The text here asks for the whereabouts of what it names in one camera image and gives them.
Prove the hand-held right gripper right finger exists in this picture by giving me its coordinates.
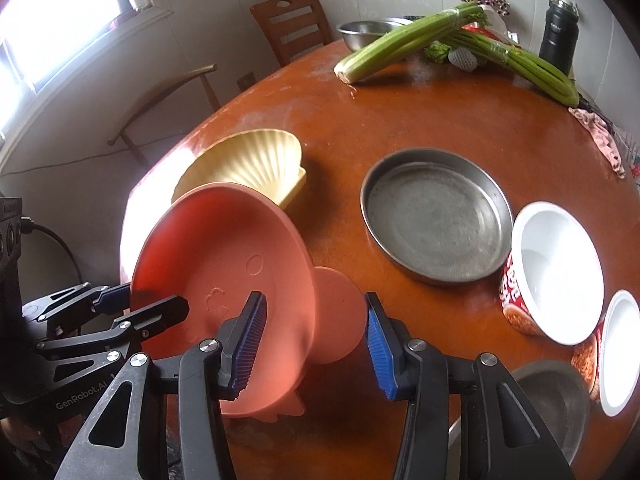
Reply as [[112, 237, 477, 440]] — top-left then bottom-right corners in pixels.
[[364, 291, 576, 480]]

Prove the large steel mixing bowl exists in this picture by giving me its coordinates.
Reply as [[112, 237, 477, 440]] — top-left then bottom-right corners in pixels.
[[336, 17, 416, 52]]

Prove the black thermos bottle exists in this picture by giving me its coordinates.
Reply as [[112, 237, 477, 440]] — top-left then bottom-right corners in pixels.
[[538, 0, 581, 76]]

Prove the round steel pan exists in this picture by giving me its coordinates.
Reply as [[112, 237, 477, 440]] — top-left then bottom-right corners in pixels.
[[360, 147, 515, 287]]

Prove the pink strawberry print garment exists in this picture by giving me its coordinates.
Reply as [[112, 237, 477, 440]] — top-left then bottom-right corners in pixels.
[[612, 125, 640, 181]]

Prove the black cable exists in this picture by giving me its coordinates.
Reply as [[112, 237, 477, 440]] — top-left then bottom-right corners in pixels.
[[22, 220, 83, 286]]

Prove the red packet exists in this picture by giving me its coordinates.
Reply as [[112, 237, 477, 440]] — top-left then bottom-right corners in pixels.
[[462, 22, 517, 44]]

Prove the window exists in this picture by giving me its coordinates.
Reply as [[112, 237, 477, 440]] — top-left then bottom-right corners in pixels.
[[0, 0, 166, 93]]

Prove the pink animal-shaped plate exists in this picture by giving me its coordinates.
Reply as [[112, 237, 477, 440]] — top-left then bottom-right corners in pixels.
[[130, 183, 368, 418]]

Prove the black object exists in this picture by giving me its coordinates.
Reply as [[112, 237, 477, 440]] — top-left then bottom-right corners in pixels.
[[577, 92, 618, 128]]

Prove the cream shell-shaped plate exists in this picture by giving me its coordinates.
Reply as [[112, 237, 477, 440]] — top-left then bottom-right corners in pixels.
[[171, 129, 307, 211]]

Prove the pink crumpled cloth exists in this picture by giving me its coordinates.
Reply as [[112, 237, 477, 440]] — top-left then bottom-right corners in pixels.
[[568, 107, 627, 179]]

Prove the brown wooden slat chair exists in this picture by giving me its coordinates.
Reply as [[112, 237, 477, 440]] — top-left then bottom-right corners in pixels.
[[250, 0, 335, 68]]

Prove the small white plate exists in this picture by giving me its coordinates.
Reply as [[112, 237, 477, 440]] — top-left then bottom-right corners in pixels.
[[571, 289, 640, 417]]

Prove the thin celery bunch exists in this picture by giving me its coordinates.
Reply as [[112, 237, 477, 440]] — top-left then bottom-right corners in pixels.
[[425, 27, 581, 108]]

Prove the curved-back wooden chair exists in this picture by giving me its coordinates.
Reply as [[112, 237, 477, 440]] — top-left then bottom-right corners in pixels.
[[106, 63, 222, 171]]

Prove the large white plate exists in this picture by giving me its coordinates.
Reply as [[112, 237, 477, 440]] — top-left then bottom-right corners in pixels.
[[499, 201, 606, 346]]

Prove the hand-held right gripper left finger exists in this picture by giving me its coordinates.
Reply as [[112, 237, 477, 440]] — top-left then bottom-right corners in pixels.
[[54, 291, 268, 480]]

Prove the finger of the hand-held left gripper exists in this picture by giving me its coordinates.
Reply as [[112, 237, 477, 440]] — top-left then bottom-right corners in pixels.
[[35, 295, 191, 392], [20, 282, 132, 335]]

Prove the small steel bowl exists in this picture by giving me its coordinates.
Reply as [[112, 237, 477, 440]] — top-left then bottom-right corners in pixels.
[[447, 360, 592, 467]]

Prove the fruit in white foam net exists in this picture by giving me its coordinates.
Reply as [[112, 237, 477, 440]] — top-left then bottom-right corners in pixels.
[[446, 46, 481, 68]]

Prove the thick celery bunch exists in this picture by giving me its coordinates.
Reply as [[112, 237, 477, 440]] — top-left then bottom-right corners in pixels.
[[334, 1, 493, 85]]

